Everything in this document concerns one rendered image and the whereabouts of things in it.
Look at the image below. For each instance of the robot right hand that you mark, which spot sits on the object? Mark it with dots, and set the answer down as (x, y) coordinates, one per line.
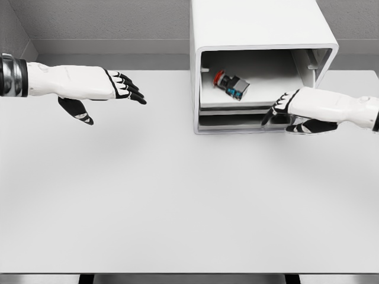
(308, 103)

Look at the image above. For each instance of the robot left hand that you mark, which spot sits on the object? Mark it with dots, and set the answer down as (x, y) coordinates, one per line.
(89, 83)

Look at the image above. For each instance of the white cabinet drawer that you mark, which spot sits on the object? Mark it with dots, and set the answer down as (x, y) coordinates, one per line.
(237, 99)

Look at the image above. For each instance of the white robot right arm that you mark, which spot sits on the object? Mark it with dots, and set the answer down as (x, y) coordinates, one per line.
(359, 111)

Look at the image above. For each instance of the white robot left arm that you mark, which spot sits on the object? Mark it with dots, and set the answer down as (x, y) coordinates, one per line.
(29, 80)

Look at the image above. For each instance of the white tabletop storage cabinet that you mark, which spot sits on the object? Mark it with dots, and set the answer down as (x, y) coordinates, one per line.
(254, 26)

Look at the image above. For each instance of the black red load switch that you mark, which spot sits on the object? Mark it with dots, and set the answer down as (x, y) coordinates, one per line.
(232, 83)

